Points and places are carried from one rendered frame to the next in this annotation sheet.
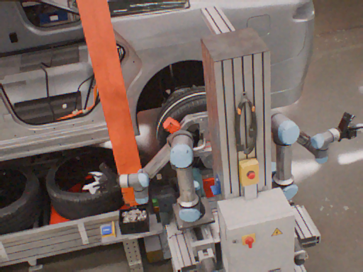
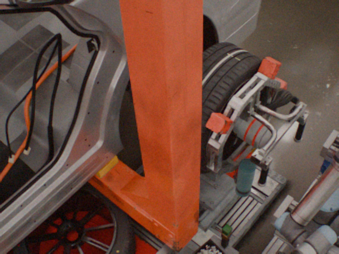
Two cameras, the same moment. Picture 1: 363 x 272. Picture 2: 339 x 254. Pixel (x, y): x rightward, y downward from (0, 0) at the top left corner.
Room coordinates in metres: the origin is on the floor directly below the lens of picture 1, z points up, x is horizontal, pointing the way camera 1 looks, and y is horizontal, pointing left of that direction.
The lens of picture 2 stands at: (2.11, 1.01, 2.66)
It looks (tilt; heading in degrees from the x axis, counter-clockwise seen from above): 52 degrees down; 318
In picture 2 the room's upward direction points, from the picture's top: 3 degrees counter-clockwise
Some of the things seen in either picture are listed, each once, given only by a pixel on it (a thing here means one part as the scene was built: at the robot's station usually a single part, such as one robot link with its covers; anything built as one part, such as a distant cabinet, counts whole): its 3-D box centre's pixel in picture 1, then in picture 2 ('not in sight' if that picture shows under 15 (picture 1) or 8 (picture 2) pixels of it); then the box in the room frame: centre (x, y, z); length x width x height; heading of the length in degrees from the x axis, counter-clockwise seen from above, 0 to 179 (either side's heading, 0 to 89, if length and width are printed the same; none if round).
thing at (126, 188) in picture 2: not in sight; (124, 180); (3.20, 0.40, 0.69); 0.52 x 0.17 x 0.35; 5
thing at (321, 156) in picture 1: (319, 151); not in sight; (2.38, -0.81, 1.12); 0.11 x 0.08 x 0.11; 21
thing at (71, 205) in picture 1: (89, 182); (74, 239); (3.27, 0.76, 0.39); 0.66 x 0.66 x 0.24
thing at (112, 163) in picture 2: not in sight; (100, 160); (3.37, 0.41, 0.71); 0.14 x 0.14 x 0.05; 5
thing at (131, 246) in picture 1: (132, 251); not in sight; (2.64, 0.45, 0.21); 0.10 x 0.10 x 0.42; 5
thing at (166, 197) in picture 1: (162, 193); not in sight; (3.16, 0.19, 0.26); 0.42 x 0.18 x 0.35; 5
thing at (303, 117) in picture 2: not in sight; (299, 115); (2.74, -0.38, 0.93); 0.09 x 0.05 x 0.05; 5
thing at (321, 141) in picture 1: (322, 139); not in sight; (2.36, -0.81, 1.21); 0.11 x 0.08 x 0.09; 111
